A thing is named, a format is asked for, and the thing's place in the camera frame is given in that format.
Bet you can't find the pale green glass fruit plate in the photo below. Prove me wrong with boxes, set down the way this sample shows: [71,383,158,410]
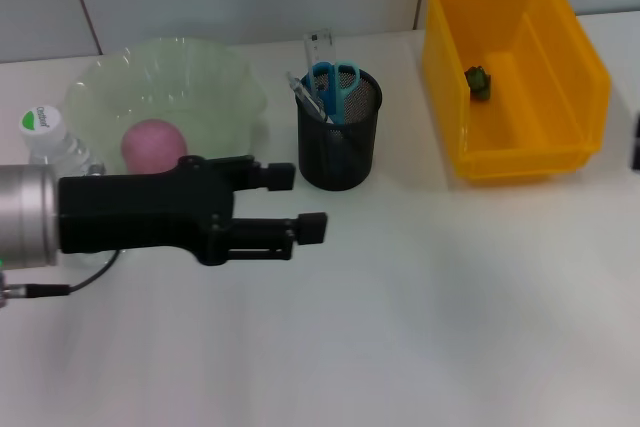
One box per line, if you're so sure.
[64,36,271,183]

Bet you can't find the pink peach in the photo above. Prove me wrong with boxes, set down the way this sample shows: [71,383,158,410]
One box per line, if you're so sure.
[121,119,190,174]

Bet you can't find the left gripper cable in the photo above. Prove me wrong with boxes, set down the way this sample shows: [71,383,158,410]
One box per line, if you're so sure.
[0,249,122,309]

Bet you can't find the yellow plastic bin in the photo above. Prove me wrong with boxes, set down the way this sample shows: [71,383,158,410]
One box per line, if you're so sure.
[422,0,612,183]

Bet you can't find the grey and clear pen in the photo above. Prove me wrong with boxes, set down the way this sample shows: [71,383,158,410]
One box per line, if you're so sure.
[285,71,335,126]

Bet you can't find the black mesh cup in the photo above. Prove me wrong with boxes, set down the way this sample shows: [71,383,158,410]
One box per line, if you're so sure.
[294,65,384,192]

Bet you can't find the green plastic scrap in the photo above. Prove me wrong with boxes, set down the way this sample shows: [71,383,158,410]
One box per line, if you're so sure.
[464,65,494,101]

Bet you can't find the clear green-labelled water bottle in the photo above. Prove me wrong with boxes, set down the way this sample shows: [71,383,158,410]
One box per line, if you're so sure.
[18,105,124,269]

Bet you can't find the blue scissors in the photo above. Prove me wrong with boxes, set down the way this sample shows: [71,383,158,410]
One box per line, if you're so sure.
[305,60,361,126]

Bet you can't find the transparent plastic ruler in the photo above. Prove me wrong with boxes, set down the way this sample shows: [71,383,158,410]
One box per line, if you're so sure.
[302,27,335,79]

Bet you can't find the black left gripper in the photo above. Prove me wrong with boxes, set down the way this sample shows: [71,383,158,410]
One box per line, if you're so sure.
[57,155,296,268]

